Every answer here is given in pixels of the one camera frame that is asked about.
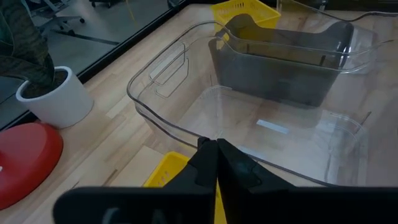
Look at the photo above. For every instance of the red desk lamp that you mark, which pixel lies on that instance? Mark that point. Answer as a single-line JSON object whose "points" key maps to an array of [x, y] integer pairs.
{"points": [[28, 155]]}

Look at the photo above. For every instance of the white plant pot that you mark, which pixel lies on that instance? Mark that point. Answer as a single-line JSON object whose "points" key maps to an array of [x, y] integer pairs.
{"points": [[62, 105]]}

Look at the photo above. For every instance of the grey plastic storage bin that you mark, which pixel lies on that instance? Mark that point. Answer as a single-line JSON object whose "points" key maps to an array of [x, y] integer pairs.
{"points": [[273, 81]]}

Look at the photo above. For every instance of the grey office chair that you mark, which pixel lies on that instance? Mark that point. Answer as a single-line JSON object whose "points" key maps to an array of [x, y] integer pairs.
{"points": [[59, 18]]}

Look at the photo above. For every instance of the yellow perforated plastic basket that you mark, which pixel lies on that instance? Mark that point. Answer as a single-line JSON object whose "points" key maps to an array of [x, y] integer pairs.
{"points": [[168, 169], [248, 11]]}

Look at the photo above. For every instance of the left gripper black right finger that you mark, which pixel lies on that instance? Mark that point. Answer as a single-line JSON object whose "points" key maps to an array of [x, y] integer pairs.
{"points": [[239, 174]]}

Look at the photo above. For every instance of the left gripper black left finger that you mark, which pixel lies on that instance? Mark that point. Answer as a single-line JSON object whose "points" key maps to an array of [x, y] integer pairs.
{"points": [[202, 168]]}

